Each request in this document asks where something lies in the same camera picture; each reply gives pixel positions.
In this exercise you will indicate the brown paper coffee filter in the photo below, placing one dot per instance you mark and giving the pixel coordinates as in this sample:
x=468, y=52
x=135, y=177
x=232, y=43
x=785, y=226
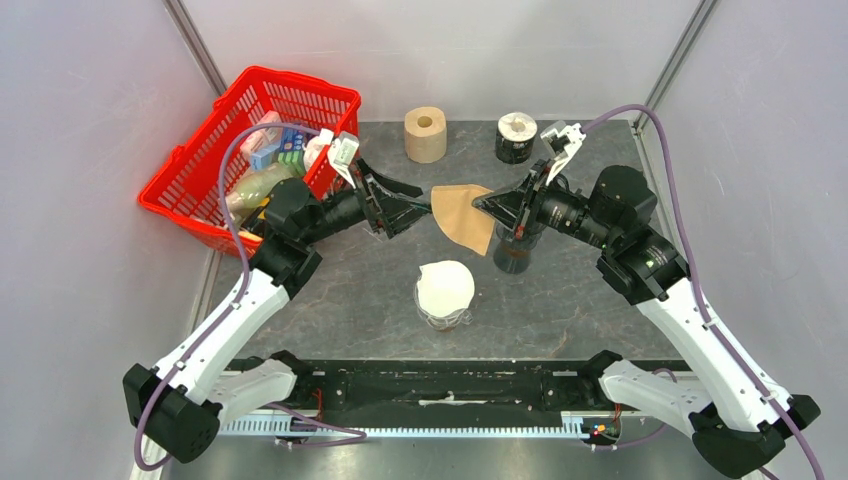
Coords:
x=459, y=220

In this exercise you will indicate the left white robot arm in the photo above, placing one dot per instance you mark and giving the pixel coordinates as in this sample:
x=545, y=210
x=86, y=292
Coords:
x=182, y=401

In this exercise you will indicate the aluminium slotted rail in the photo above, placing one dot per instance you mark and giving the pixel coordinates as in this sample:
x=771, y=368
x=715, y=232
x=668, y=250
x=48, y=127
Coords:
x=273, y=423

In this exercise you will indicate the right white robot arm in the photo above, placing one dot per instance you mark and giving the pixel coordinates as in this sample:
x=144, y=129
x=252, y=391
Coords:
x=739, y=419

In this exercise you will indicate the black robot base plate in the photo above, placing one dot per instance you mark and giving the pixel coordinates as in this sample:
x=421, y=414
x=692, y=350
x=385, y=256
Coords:
x=443, y=393

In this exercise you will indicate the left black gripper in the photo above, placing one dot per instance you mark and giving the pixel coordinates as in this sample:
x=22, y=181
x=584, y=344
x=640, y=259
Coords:
x=394, y=214

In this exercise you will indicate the pink white packet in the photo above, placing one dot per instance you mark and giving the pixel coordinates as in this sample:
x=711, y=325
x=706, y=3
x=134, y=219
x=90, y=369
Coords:
x=262, y=137

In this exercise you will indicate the red plastic shopping basket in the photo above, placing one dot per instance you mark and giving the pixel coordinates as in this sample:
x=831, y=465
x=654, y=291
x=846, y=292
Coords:
x=185, y=188

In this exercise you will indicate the blue snack box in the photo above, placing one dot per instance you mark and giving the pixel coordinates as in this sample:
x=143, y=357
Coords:
x=292, y=148

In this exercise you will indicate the black wrapped paper roll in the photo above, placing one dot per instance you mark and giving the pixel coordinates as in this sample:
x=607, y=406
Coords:
x=515, y=136

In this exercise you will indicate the dark smoked plastic dripper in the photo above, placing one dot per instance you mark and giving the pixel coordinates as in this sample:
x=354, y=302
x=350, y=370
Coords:
x=526, y=241

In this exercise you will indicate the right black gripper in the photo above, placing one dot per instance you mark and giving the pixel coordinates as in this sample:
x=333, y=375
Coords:
x=516, y=204

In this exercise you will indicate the small glass server cup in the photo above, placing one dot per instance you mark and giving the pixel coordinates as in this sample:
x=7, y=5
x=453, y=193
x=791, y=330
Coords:
x=443, y=324

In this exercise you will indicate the clear glass dripper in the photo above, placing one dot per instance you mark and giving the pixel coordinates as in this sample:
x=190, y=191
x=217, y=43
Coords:
x=462, y=314

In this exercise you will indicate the beige paper roll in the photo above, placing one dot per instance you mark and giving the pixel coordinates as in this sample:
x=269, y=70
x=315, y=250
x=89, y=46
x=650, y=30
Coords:
x=425, y=134

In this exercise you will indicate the white paper coffee filter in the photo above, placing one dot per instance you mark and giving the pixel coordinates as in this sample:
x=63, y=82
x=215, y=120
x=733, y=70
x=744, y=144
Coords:
x=444, y=288

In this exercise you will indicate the white bottle in basket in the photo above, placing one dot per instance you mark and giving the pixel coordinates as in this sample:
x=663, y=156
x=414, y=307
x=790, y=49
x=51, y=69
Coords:
x=315, y=146

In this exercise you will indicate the dark glass carafe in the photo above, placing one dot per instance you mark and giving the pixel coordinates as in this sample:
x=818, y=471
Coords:
x=512, y=259

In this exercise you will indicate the pale green liquid bottle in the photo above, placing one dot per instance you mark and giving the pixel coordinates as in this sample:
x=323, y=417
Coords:
x=248, y=193

